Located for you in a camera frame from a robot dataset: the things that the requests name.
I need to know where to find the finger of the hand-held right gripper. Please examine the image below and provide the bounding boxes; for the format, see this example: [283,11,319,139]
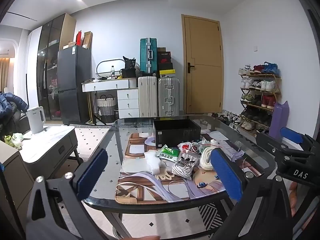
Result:
[255,131,314,158]
[279,127,320,153]

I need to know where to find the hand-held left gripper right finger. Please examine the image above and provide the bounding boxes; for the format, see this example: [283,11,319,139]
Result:
[209,147,294,240]

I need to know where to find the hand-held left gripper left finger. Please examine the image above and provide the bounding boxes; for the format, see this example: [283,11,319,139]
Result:
[25,148,111,240]

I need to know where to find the white cable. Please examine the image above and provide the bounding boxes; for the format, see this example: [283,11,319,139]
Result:
[199,146,217,172]

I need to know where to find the green packet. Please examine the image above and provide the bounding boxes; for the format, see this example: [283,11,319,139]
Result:
[157,144,181,159]

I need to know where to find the black storage box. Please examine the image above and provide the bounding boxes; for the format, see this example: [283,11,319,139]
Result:
[153,119,202,149]

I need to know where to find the person's right hand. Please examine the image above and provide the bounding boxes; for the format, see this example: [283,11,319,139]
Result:
[289,181,299,218]

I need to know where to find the purple bag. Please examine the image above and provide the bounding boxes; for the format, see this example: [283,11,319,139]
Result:
[269,100,290,140]

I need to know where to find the black white striped bag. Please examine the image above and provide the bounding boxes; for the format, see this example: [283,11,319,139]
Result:
[171,153,200,180]

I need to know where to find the black white striped rug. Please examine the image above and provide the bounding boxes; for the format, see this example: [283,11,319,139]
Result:
[199,204,223,230]

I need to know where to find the pile of loose shoes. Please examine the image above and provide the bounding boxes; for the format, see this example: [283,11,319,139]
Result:
[212,110,241,128]

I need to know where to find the printed desk mat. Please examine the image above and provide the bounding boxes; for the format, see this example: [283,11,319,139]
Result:
[114,131,265,205]

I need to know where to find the grey side table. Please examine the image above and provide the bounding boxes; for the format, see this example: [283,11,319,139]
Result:
[15,125,84,180]

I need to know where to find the rows of racked sneakers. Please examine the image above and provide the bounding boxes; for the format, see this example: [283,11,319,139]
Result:
[238,62,279,132]

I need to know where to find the white foam packaging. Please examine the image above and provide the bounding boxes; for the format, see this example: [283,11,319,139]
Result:
[144,149,163,175]

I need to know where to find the wooden shoe rack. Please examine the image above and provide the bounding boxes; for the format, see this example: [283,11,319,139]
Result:
[239,61,282,134]

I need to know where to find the wicker basket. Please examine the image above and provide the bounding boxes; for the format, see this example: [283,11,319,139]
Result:
[96,94,117,123]

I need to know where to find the white electric kettle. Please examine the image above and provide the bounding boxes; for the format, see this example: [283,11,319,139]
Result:
[26,106,47,135]

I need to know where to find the grey cabinet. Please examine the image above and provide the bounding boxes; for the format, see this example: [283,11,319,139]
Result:
[0,140,35,232]

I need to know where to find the white dressing desk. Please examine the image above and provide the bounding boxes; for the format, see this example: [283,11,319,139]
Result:
[81,78,139,125]

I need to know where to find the green white plastic bag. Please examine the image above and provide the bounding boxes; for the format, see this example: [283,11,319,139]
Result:
[4,133,24,147]

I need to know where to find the dark fridge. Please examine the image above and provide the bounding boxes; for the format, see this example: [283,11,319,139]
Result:
[57,45,92,125]

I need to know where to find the silver suitcase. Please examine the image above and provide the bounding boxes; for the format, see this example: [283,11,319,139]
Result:
[157,77,180,117]

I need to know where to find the beige suitcase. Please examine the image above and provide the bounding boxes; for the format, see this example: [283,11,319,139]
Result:
[138,76,158,118]

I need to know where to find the blue puffer jacket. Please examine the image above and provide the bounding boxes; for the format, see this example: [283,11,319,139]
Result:
[0,92,29,120]

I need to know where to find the oval mirror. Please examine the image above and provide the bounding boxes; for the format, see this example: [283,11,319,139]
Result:
[96,58,125,79]

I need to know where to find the wooden door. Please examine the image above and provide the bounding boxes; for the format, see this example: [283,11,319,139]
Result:
[181,14,224,115]

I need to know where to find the glass display cabinet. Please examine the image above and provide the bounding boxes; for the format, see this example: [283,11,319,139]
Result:
[36,13,77,122]

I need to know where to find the black red box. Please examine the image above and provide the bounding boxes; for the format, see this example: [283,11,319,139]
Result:
[157,47,173,71]

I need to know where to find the teal suitcase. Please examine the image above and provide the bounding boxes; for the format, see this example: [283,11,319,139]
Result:
[139,38,158,75]

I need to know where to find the tall cardboard box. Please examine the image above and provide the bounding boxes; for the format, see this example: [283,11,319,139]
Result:
[83,31,93,49]

